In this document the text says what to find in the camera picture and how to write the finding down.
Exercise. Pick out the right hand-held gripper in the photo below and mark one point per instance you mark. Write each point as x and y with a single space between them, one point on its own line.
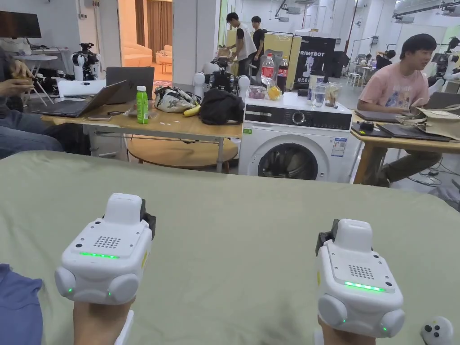
355 287

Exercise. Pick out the white hand controller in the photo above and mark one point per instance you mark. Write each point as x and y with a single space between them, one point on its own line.
436 332

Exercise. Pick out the bed with pale green sheet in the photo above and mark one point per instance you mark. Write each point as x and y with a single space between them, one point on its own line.
230 222

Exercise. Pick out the white washing machine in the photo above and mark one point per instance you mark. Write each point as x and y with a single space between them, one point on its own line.
309 136

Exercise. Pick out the black monitor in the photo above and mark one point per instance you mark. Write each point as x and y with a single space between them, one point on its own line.
19 24

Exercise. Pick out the group of people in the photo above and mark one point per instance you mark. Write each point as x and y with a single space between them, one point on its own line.
377 59

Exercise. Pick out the wooden desk with laptops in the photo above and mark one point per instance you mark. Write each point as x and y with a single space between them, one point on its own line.
402 142

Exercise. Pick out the white humanoid robot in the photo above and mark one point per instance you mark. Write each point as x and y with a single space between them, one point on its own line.
222 79
85 64
445 68

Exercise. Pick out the dark blue garment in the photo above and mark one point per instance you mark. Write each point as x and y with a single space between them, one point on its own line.
18 309

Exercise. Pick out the person's left hand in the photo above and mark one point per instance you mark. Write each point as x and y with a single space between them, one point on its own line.
95 325

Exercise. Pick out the person's right hand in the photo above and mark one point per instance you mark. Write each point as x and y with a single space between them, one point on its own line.
348 339

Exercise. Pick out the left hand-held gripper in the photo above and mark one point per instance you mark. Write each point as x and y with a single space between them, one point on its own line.
104 258

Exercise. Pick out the black standing banner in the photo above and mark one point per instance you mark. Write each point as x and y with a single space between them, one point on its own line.
316 61

